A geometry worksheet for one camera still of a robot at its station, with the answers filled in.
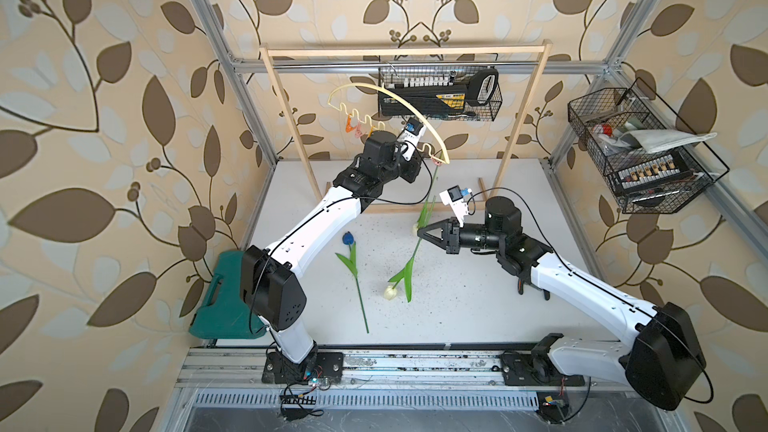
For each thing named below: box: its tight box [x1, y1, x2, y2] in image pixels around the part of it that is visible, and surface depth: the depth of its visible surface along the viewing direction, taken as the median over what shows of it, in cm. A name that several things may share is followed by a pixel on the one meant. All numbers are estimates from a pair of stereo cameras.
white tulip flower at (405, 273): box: [384, 238, 423, 303], surface depth 75 cm
